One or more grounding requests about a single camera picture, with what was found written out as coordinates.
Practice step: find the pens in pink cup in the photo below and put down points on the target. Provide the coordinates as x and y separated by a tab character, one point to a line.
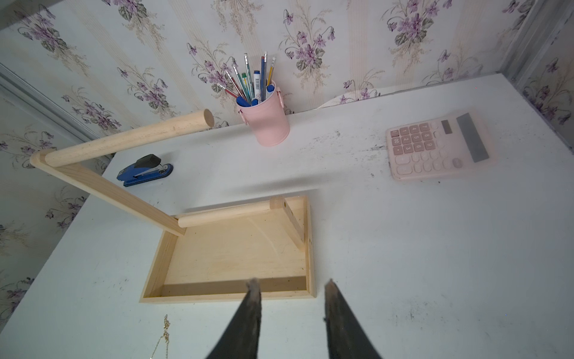
251	85

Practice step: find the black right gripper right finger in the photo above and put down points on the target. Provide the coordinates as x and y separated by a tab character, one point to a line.
345	336

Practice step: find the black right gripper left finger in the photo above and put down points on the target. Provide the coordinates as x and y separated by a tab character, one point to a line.
241	337

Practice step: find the wooden jewelry display stand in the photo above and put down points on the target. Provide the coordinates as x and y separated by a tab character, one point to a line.
207	255

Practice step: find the pink pen holder cup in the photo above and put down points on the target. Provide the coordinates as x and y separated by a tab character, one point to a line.
267	119

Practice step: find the blue black stapler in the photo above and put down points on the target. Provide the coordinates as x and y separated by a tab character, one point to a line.
146	169

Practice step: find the pink calculator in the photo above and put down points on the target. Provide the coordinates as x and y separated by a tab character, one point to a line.
455	144

